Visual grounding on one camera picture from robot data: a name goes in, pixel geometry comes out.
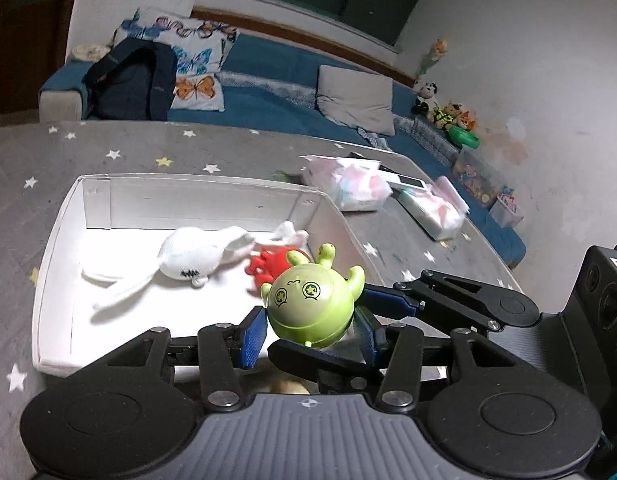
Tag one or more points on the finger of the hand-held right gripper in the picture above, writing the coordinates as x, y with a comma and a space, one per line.
388, 301
308, 358

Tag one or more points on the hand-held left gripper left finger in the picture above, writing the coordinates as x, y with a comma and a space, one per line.
253, 341

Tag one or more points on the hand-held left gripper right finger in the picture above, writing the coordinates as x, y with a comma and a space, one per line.
367, 336

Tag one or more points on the green round alien toy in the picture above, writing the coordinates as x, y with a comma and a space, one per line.
308, 305

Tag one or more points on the white cardboard box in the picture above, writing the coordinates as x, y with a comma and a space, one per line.
138, 240

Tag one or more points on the red crab toy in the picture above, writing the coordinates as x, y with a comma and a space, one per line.
268, 265

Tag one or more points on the pink tissue pack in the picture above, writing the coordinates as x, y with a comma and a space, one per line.
436, 207
356, 185

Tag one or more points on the white plush toy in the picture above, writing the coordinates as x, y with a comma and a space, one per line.
188, 257

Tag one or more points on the white phone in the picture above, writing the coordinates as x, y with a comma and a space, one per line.
408, 181

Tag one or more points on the small clear plastic box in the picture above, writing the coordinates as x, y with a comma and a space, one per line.
506, 208

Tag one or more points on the clear toy storage box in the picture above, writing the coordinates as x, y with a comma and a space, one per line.
477, 176

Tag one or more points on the yellow black plush toy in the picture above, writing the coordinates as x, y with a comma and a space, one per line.
442, 116

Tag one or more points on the orange plush toy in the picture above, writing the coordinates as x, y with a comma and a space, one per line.
466, 119

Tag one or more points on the grey cushion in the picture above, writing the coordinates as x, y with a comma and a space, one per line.
356, 97

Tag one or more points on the black and white plush cow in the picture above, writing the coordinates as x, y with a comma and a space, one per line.
426, 95

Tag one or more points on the blue sofa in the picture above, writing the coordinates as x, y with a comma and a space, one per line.
283, 72

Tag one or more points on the flower plush toy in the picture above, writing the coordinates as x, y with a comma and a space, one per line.
435, 52

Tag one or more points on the black backpack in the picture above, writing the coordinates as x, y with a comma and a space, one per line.
128, 82

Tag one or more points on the butterfly print pillow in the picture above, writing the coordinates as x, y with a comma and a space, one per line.
193, 52

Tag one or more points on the cream plush toy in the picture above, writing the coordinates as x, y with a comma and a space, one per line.
91, 51

